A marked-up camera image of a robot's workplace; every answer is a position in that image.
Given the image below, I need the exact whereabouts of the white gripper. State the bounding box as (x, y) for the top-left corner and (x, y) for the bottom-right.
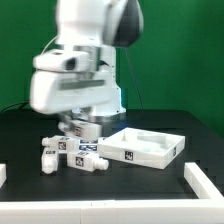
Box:
(30, 70), (121, 115)

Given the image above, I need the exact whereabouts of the white square tabletop tray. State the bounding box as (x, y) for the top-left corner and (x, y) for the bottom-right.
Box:
(97, 128), (185, 169)

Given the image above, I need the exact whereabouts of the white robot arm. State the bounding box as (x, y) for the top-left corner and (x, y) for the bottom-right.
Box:
(30, 0), (143, 121)

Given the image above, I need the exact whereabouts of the white sheet with markers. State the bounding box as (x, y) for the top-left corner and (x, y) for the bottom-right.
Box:
(79, 140), (98, 152)

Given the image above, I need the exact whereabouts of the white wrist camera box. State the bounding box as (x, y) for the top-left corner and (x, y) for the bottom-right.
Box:
(33, 49), (90, 72)

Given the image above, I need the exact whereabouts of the grey camera cable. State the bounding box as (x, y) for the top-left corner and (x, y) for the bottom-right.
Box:
(40, 34), (61, 56)

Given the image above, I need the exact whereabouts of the black cable on table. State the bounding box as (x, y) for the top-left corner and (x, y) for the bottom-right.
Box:
(0, 101), (32, 114)

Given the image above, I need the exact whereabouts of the white fence left wall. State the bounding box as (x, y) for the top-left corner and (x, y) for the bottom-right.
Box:
(0, 164), (7, 188)

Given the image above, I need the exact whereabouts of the white fence wall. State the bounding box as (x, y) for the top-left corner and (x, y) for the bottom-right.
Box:
(0, 199), (224, 224)
(0, 164), (7, 188)
(184, 162), (223, 199)

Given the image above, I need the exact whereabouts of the white fence right wall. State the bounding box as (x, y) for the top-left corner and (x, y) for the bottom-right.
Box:
(184, 162), (223, 199)

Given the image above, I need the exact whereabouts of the white fence front wall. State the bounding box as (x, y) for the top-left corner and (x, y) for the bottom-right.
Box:
(0, 199), (224, 224)

